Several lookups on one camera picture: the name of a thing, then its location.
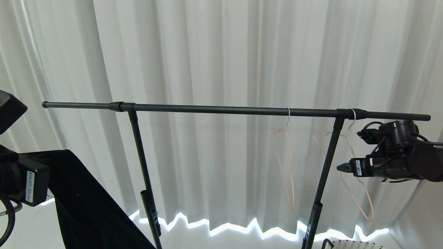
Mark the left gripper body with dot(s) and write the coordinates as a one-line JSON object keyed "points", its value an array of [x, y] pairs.
{"points": [[39, 186]]}

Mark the black clothes rack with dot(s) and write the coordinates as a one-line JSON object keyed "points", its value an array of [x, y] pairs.
{"points": [[225, 110]]}

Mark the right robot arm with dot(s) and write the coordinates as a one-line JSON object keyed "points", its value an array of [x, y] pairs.
{"points": [[425, 162]]}

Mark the black garment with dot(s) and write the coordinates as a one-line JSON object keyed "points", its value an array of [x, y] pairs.
{"points": [[90, 214]]}

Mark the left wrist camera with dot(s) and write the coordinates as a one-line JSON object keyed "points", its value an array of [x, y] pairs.
{"points": [[10, 110]]}

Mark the pink clothes hanger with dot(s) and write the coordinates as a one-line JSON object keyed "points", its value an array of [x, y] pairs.
{"points": [[354, 117], [288, 119]]}

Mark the white laundry basket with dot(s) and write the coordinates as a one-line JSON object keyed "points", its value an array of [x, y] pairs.
{"points": [[353, 245]]}

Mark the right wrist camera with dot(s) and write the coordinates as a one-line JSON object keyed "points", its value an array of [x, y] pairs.
{"points": [[368, 136]]}

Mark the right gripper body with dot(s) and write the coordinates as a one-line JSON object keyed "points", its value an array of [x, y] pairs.
{"points": [[375, 169]]}

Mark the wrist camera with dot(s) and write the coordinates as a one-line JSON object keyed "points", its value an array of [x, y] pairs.
{"points": [[10, 110], [368, 136]]}

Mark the white curtain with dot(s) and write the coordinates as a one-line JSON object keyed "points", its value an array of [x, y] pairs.
{"points": [[207, 52]]}

